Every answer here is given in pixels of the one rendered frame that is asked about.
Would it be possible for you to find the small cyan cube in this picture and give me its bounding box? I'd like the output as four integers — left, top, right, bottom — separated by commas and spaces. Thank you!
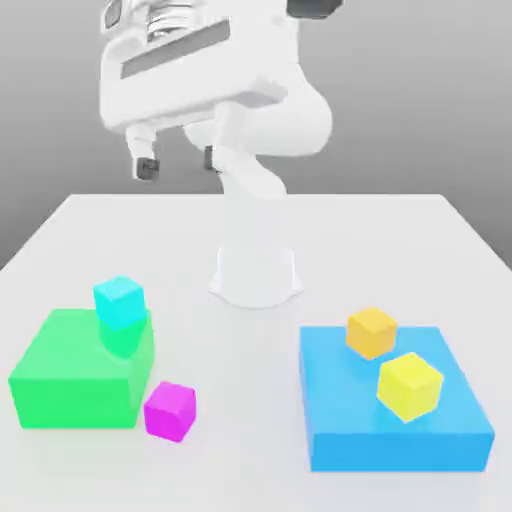
92, 274, 146, 332

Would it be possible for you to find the small orange cube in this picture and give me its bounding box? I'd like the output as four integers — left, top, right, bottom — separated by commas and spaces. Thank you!
345, 306, 398, 361

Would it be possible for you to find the large green box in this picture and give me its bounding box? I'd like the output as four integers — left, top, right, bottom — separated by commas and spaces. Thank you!
7, 307, 156, 431

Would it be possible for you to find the large blue box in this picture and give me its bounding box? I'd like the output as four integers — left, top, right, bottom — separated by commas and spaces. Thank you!
298, 325, 496, 473

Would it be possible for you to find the small magenta cube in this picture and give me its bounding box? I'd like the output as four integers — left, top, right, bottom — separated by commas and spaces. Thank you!
142, 380, 198, 444

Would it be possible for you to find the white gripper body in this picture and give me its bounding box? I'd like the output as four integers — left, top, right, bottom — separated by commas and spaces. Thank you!
98, 14, 290, 136

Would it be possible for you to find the small yellow cube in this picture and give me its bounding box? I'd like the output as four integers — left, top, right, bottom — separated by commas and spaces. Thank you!
376, 351, 445, 424

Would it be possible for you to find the small green cube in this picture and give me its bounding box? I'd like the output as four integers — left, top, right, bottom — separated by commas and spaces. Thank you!
98, 315, 150, 360

